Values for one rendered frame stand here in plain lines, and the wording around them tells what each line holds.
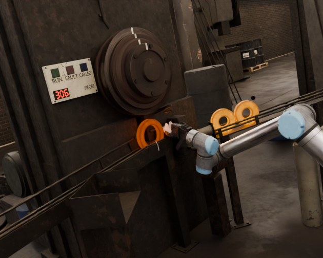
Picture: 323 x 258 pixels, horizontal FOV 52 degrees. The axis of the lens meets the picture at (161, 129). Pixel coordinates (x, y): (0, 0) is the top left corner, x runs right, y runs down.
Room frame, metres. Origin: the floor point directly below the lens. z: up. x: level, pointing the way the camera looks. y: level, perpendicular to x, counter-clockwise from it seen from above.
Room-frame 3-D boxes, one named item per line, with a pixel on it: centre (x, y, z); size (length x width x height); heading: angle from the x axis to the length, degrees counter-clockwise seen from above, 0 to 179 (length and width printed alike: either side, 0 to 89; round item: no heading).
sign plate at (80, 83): (1.71, 0.39, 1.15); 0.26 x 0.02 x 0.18; 132
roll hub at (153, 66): (1.78, 0.00, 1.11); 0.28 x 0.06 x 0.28; 132
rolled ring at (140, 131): (1.86, 0.07, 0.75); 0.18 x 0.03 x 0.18; 133
